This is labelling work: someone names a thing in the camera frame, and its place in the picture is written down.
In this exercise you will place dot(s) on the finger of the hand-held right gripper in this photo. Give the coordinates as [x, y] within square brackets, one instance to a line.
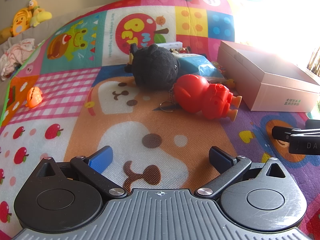
[282, 133]

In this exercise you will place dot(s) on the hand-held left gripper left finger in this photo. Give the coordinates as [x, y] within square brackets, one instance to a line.
[101, 160]

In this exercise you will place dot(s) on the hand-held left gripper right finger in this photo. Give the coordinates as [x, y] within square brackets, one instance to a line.
[221, 158]

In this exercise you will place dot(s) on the pink cardboard box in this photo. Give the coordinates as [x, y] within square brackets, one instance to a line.
[275, 92]

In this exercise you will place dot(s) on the orange small toy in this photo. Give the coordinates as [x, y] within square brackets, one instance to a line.
[33, 97]

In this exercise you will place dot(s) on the blue tissue packet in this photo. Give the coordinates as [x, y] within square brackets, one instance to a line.
[195, 61]

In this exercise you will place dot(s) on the black plush bear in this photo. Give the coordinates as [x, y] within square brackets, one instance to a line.
[152, 67]

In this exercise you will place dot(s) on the white small box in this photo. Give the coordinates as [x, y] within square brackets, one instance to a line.
[170, 45]

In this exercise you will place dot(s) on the colourful cartoon play mat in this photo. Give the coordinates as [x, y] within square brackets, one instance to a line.
[75, 130]

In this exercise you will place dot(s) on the small yellow black toy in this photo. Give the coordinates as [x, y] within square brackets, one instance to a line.
[130, 58]

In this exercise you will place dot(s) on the pink white clothes pile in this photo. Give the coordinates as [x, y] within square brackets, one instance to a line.
[17, 52]

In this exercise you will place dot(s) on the grey sofa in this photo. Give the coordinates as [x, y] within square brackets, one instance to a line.
[57, 21]

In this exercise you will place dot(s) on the yellow plush toy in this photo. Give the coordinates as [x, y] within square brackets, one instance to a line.
[40, 16]

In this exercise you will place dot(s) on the yellow duck plush backpack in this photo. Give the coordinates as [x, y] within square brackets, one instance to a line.
[20, 22]

